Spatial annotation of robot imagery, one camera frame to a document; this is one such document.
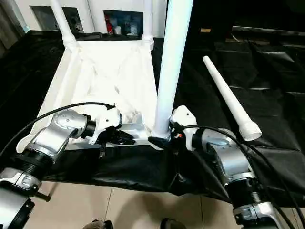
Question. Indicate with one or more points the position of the white plastic table top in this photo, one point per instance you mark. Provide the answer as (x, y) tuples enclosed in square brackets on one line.
[(105, 71)]

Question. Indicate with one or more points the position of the white plastic table leg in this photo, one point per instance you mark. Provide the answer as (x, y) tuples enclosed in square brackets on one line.
[(171, 67), (62, 21), (147, 21), (231, 98)]

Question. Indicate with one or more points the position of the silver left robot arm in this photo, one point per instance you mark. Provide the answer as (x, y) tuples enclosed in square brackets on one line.
[(62, 129)]

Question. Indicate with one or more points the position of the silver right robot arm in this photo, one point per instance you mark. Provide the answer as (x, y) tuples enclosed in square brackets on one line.
[(228, 157)]

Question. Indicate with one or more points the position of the black table mat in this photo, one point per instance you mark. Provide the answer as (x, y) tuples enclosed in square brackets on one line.
[(143, 167)]

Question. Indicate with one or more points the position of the black right robot foot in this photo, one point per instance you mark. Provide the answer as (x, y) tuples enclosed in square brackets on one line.
[(173, 223)]

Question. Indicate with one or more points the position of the black robot foot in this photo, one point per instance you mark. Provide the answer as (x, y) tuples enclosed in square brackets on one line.
[(97, 224), (173, 223)]

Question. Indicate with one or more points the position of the black left robot foot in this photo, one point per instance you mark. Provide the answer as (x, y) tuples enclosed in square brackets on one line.
[(97, 224)]

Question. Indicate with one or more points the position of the small yellow label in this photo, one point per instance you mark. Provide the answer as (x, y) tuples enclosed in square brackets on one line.
[(205, 30)]

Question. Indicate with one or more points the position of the white glass door cabinet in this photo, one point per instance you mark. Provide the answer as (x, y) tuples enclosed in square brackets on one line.
[(95, 12)]

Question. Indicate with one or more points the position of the grey curtain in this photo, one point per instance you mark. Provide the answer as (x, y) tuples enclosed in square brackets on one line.
[(9, 21)]

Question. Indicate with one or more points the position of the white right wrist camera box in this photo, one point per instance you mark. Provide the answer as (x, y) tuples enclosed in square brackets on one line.
[(183, 114)]

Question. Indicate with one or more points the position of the black metal table frame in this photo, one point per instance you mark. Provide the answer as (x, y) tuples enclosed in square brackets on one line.
[(44, 196)]

